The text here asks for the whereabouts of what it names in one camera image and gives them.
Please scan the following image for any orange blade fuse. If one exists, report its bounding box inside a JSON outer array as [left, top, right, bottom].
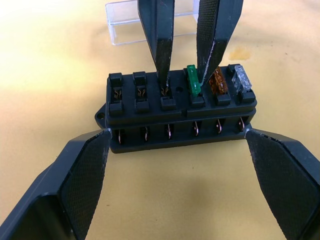
[[209, 66, 229, 96]]

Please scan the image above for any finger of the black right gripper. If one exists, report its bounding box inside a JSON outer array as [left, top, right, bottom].
[[137, 0, 175, 93], [196, 0, 245, 86]]

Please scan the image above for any clear blade fuse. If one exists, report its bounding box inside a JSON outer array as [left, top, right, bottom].
[[231, 65, 252, 93]]

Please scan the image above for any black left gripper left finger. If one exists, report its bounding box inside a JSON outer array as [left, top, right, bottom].
[[0, 128, 113, 240]]

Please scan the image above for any green blade fuse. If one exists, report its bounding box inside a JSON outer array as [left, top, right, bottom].
[[186, 64, 202, 97]]

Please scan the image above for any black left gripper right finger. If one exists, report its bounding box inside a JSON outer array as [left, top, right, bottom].
[[245, 128, 320, 240]]

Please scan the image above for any black fuse box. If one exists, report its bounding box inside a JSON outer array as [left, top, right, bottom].
[[94, 64, 258, 154]]

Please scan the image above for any clear plastic fuse box cover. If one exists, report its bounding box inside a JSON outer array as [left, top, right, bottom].
[[104, 0, 201, 46]]

